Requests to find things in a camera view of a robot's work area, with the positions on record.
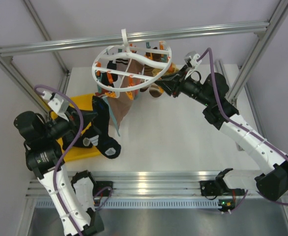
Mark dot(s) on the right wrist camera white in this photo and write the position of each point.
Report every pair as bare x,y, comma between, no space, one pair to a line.
192,60

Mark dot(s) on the white round clip hanger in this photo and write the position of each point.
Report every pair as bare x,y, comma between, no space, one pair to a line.
118,81

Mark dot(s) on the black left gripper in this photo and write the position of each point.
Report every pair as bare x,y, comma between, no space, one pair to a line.
73,117

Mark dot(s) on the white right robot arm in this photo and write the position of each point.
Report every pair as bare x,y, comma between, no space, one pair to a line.
271,180

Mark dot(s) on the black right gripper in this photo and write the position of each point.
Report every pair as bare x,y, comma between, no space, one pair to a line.
174,85

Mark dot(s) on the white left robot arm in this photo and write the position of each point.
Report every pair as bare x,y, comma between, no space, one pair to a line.
44,157

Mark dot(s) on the black sock on hanger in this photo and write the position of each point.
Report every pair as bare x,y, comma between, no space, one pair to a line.
111,65

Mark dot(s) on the black patterned sock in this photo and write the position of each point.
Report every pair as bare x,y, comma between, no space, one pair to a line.
98,134

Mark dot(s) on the brown striped sock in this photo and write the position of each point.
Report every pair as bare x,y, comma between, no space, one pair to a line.
154,90

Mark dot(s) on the large brown sock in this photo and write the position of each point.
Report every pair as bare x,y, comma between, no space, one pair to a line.
120,106

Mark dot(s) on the yellow beige sock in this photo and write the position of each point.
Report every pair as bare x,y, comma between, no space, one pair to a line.
172,69

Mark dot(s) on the white slotted cable duct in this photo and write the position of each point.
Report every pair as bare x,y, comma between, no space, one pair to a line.
153,203

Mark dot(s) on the yellow plastic tray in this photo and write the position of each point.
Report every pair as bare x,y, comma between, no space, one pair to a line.
84,102

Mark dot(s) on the aluminium top crossbar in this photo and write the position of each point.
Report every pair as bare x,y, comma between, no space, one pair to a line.
169,34

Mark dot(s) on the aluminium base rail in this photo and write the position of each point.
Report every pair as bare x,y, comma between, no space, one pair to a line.
155,184

